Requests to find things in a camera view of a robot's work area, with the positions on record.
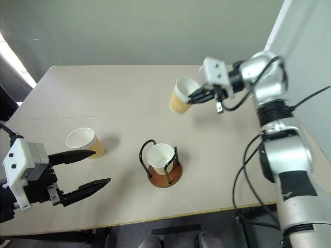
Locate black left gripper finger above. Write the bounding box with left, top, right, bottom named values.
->
left=47, top=149, right=97, bottom=167
left=61, top=177, right=112, bottom=208

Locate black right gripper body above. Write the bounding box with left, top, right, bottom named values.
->
left=203, top=84, right=230, bottom=103

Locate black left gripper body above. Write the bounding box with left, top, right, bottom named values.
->
left=24, top=166, right=66, bottom=207

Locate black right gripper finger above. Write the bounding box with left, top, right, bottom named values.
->
left=190, top=93, right=216, bottom=105
left=187, top=87, right=208, bottom=101

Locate brown paper cup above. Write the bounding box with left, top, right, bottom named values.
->
left=146, top=143, right=176, bottom=177
left=169, top=76, right=202, bottom=115
left=65, top=127, right=107, bottom=159

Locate dark rounded shape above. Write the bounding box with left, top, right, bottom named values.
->
left=197, top=231, right=226, bottom=248
left=139, top=234, right=164, bottom=248

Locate black tape strip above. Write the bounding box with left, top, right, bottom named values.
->
left=151, top=224, right=202, bottom=236

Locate white partition panel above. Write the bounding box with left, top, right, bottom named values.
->
left=265, top=0, right=331, bottom=54

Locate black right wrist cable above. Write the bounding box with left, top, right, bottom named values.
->
left=214, top=55, right=289, bottom=115

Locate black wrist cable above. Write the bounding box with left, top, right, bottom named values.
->
left=0, top=123, right=20, bottom=142
left=214, top=55, right=289, bottom=115

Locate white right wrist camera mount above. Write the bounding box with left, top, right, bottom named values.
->
left=199, top=57, right=235, bottom=99

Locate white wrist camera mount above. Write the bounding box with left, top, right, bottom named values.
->
left=2, top=139, right=50, bottom=212
left=199, top=57, right=235, bottom=99

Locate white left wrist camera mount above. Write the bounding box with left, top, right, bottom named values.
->
left=2, top=139, right=50, bottom=212

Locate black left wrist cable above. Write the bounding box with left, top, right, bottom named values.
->
left=0, top=123, right=20, bottom=142

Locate wire cup holder wooden base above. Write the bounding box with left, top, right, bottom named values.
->
left=139, top=139, right=183, bottom=189

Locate black thin cable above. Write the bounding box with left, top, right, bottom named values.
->
left=289, top=86, right=331, bottom=111

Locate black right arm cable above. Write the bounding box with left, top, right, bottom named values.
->
left=232, top=131, right=281, bottom=231

